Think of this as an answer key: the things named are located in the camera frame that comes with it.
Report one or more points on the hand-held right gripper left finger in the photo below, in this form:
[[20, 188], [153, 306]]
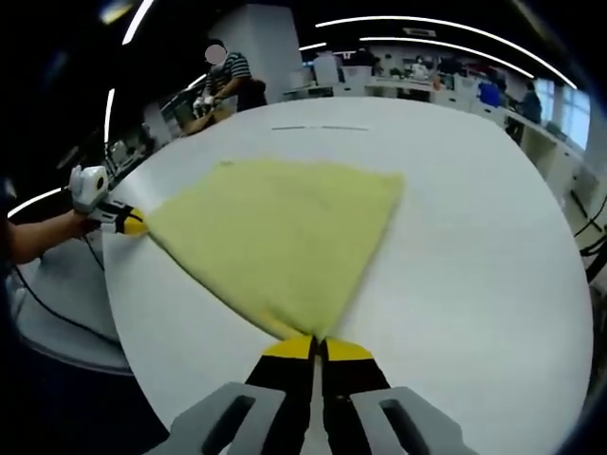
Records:
[[227, 422]]

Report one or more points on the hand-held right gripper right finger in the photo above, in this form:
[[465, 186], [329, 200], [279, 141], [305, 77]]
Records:
[[403, 422]]

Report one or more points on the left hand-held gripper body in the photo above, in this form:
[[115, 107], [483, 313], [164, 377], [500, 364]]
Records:
[[90, 187]]

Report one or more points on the yellow blue grey garment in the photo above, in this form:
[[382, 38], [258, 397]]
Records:
[[284, 237]]

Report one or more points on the person's left hand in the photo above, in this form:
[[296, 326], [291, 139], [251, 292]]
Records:
[[83, 225]]

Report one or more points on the grey mesh chair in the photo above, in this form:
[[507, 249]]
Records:
[[71, 284]]

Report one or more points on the brown cardboard box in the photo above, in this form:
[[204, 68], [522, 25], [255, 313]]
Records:
[[204, 124]]

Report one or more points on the ceiling light strips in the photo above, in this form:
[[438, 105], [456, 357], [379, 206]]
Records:
[[137, 21]]

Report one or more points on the tall white storage box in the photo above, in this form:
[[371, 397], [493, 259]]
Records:
[[326, 71]]

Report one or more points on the row of white cabinets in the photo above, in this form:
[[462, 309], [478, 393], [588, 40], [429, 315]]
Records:
[[545, 147]]

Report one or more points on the blue storage box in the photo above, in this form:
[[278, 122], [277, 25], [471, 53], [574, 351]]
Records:
[[489, 95]]

